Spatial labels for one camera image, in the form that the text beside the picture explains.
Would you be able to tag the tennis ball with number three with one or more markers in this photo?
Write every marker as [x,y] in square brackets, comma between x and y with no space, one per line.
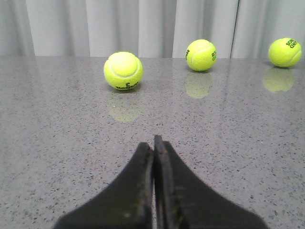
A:
[123,70]

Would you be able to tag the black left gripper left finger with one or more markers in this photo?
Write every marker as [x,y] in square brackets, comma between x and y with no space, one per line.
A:
[125,204]

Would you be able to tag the white curtain backdrop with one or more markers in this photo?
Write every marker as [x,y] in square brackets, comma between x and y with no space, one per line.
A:
[148,28]

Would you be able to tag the tennis ball Roland Garros print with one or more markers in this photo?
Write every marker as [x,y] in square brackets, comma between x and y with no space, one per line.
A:
[201,55]

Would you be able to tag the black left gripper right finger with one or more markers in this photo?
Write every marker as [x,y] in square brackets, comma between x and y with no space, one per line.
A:
[183,201]

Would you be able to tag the tennis ball green text print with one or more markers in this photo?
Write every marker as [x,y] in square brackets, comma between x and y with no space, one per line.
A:
[285,52]

